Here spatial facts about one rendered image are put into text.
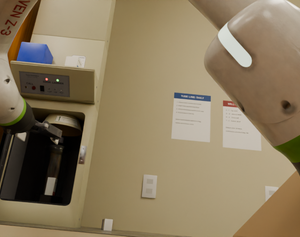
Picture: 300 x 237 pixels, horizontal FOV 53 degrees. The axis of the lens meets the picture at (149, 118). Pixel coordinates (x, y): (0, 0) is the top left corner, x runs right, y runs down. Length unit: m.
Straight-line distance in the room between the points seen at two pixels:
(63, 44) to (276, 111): 1.13
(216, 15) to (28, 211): 0.92
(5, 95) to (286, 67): 0.57
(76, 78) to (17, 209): 0.52
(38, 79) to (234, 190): 1.08
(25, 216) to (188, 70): 1.16
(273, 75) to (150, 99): 1.37
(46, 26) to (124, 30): 0.61
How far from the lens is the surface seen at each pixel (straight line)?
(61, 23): 1.45
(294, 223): 0.44
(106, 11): 1.46
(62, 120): 1.25
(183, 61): 1.83
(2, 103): 0.73
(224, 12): 0.56
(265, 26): 0.37
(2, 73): 0.76
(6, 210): 1.22
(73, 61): 1.24
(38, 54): 1.25
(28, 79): 1.25
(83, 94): 1.21
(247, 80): 0.37
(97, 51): 1.34
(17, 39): 1.44
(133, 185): 1.57
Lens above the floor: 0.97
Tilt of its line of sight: 20 degrees up
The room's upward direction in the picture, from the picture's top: 5 degrees clockwise
